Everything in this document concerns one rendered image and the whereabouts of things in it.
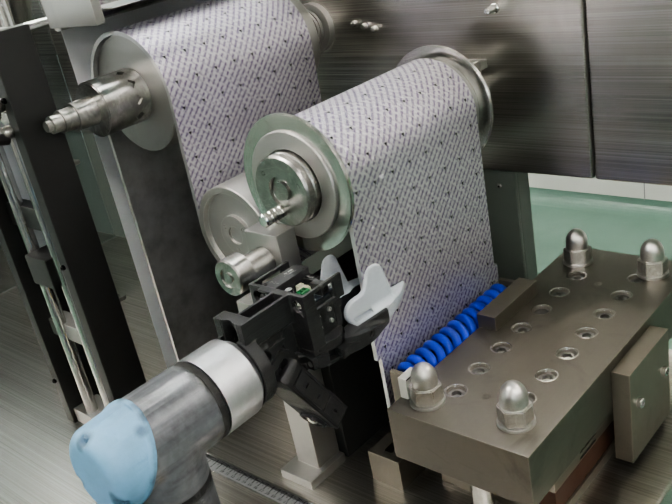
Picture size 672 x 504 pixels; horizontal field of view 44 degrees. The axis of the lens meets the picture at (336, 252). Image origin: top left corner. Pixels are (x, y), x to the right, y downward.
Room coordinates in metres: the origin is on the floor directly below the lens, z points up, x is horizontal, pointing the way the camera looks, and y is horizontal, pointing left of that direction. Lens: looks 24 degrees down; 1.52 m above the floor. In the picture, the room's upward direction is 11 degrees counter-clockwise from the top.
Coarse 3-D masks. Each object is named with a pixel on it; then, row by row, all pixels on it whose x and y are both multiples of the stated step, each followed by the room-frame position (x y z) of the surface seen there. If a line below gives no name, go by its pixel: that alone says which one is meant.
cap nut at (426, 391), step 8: (416, 368) 0.69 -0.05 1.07; (424, 368) 0.69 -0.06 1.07; (432, 368) 0.69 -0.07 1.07; (416, 376) 0.69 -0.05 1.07; (424, 376) 0.68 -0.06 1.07; (432, 376) 0.69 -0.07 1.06; (416, 384) 0.69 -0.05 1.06; (424, 384) 0.68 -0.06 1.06; (432, 384) 0.68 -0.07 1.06; (440, 384) 0.69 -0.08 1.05; (416, 392) 0.68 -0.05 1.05; (424, 392) 0.68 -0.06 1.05; (432, 392) 0.68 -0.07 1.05; (440, 392) 0.69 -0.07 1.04; (416, 400) 0.68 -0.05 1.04; (424, 400) 0.68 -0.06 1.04; (432, 400) 0.68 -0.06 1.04; (440, 400) 0.69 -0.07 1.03; (416, 408) 0.68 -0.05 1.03; (424, 408) 0.68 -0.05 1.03; (432, 408) 0.68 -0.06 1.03
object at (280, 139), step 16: (448, 64) 0.95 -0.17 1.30; (464, 80) 0.93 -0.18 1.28; (272, 144) 0.80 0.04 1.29; (288, 144) 0.78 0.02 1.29; (304, 144) 0.77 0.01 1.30; (256, 160) 0.82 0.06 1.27; (320, 160) 0.76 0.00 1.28; (320, 176) 0.76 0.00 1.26; (336, 192) 0.75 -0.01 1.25; (320, 208) 0.76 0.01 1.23; (336, 208) 0.75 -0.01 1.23; (304, 224) 0.78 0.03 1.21; (320, 224) 0.77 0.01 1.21
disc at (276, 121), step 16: (256, 128) 0.82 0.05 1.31; (272, 128) 0.80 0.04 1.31; (288, 128) 0.79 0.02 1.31; (304, 128) 0.77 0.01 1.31; (256, 144) 0.82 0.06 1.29; (320, 144) 0.76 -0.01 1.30; (336, 160) 0.75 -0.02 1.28; (336, 176) 0.75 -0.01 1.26; (256, 192) 0.84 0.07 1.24; (352, 192) 0.74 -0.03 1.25; (352, 208) 0.74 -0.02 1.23; (336, 224) 0.76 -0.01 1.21; (304, 240) 0.79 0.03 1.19; (320, 240) 0.78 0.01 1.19; (336, 240) 0.76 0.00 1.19
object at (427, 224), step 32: (416, 160) 0.83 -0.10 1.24; (448, 160) 0.87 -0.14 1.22; (480, 160) 0.91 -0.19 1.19; (384, 192) 0.79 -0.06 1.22; (416, 192) 0.82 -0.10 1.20; (448, 192) 0.86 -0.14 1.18; (480, 192) 0.91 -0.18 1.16; (352, 224) 0.75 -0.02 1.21; (384, 224) 0.78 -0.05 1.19; (416, 224) 0.82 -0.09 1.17; (448, 224) 0.86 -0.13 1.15; (480, 224) 0.90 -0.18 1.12; (384, 256) 0.78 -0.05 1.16; (416, 256) 0.81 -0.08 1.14; (448, 256) 0.85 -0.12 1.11; (480, 256) 0.90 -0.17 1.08; (416, 288) 0.81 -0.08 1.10; (448, 288) 0.85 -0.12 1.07; (416, 320) 0.80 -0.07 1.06; (384, 352) 0.76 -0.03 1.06
